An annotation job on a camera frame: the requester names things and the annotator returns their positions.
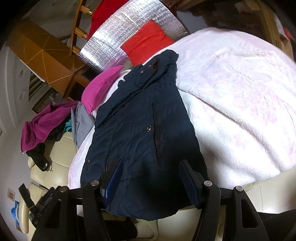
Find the silver reflective foil mat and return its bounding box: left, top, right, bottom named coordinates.
left=79, top=0, right=189, bottom=72

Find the brown wooden cabinet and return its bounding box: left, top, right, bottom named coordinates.
left=6, top=19, right=90, bottom=100

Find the grey garment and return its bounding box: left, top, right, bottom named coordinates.
left=71, top=102, right=95, bottom=148

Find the cream leather headboard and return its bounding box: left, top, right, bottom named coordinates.
left=18, top=131, right=79, bottom=235

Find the red cloth on railing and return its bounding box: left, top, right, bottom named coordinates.
left=88, top=0, right=128, bottom=39

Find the navy blue padded jacket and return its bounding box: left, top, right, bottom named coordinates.
left=80, top=50, right=208, bottom=221

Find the purple garment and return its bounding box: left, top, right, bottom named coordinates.
left=20, top=101, right=79, bottom=153

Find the white fleece bed blanket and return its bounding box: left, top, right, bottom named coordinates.
left=68, top=28, right=295, bottom=189

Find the red pillow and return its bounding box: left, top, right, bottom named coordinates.
left=120, top=20, right=174, bottom=66

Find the teal garment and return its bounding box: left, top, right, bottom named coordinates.
left=64, top=119, right=72, bottom=133

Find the magenta pillow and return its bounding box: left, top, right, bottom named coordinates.
left=81, top=65, right=123, bottom=114

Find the wooden spindle railing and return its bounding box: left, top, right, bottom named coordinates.
left=69, top=0, right=93, bottom=56

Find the black garment on headboard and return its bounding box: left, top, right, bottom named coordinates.
left=26, top=130, right=66, bottom=172

